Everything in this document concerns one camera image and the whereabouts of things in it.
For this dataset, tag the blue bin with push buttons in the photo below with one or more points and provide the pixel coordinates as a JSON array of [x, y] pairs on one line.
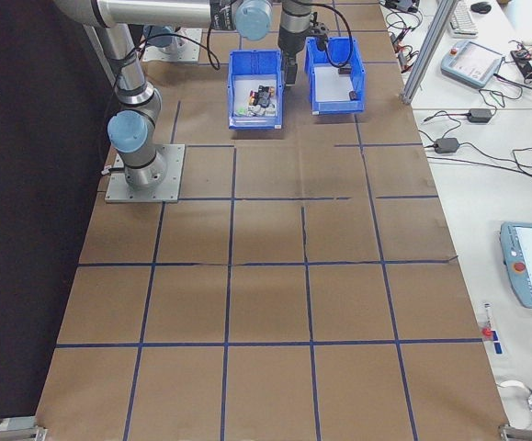
[[247, 62]]

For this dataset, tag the blue bin with dark parts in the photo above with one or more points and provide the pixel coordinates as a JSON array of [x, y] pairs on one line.
[[359, 87]]

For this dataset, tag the silver UR5e robot arm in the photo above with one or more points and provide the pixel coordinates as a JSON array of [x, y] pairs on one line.
[[157, 37], [125, 64]]

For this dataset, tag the red push button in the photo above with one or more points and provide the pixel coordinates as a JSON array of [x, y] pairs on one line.
[[252, 97]]

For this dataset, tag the green push button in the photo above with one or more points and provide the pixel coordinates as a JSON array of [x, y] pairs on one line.
[[239, 110]]

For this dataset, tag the black cylindrical part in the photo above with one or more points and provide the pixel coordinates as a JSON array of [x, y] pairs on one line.
[[353, 95]]

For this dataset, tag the orange black adapter module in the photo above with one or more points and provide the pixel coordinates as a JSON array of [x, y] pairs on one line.
[[403, 57], [395, 39]]

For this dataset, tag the black desktop device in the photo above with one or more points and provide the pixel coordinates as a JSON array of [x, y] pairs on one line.
[[403, 4]]

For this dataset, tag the black power adapter brick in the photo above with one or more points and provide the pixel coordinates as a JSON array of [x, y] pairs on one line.
[[447, 145], [481, 115]]

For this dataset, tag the white computer keyboard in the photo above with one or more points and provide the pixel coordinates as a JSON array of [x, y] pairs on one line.
[[463, 18]]

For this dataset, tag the teach pendant with tilted screen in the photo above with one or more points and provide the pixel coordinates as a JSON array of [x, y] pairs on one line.
[[477, 64]]

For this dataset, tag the black computer mouse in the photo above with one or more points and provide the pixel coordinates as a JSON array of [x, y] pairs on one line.
[[480, 7]]

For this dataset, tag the small blue label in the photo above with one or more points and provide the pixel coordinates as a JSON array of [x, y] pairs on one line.
[[499, 347]]

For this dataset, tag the black push button switch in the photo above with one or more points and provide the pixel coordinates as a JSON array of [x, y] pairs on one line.
[[263, 96]]

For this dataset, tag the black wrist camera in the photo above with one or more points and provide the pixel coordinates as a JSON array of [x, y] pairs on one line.
[[318, 34]]

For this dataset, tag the grey switch contact blocks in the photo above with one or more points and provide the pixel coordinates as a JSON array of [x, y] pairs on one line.
[[262, 110]]

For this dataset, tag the tall aluminium profile post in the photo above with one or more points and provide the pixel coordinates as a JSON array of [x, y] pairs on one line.
[[426, 50]]

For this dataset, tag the black frame cover sheet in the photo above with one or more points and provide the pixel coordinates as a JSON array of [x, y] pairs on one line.
[[17, 184]]

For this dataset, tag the aluminium table corner rail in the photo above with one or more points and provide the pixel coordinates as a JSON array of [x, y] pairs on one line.
[[523, 434], [8, 432]]

